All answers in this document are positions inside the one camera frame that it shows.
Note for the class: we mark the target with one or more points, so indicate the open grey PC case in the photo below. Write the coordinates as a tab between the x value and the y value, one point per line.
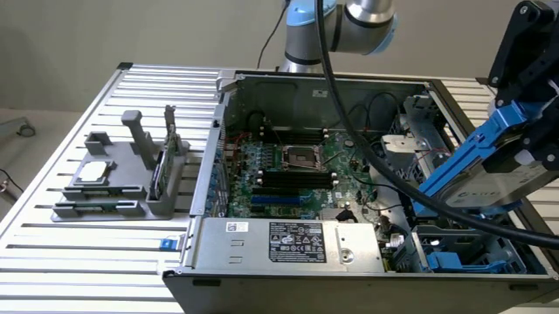
305	288

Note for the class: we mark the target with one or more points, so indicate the blue expansion slot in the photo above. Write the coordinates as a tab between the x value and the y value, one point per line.
275	199

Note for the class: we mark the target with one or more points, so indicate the silver power supply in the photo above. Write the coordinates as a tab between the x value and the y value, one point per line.
261	245

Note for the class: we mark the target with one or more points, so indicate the silver drive cage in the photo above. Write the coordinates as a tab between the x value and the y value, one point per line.
415	144

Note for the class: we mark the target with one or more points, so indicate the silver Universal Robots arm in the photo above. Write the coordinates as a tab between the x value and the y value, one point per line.
358	23

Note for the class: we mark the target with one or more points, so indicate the blue case latch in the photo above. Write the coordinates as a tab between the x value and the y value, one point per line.
167	244

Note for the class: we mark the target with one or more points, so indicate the disk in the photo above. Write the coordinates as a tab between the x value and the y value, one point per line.
476	183

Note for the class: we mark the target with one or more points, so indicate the disk bay with blue rails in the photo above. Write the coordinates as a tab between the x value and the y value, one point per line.
463	248

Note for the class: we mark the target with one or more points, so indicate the black expansion slot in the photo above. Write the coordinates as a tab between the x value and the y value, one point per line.
275	192

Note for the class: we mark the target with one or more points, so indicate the grey parts rack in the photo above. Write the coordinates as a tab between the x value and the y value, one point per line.
165	209

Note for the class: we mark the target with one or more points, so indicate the grey caster wheel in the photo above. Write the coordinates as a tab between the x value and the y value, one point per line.
25	128

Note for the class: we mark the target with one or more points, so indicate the silver chipset heatsink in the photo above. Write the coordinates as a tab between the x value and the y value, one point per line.
333	215

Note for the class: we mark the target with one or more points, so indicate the black RAM slot bank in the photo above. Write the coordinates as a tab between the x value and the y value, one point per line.
296	179
295	134

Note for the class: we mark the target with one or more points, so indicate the graphics card with metal bracket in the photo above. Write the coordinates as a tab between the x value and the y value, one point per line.
163	167

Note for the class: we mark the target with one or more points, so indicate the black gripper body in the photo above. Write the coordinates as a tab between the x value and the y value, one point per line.
524	49

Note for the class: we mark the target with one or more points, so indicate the CPU with silver lid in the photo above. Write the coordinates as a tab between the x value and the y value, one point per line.
93	171

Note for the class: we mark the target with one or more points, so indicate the green motherboard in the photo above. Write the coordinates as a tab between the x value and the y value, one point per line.
340	193

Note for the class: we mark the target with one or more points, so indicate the CPU socket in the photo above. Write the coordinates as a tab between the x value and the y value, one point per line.
303	157

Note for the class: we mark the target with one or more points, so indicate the green RAM stick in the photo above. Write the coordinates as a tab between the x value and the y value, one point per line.
96	206
104	191

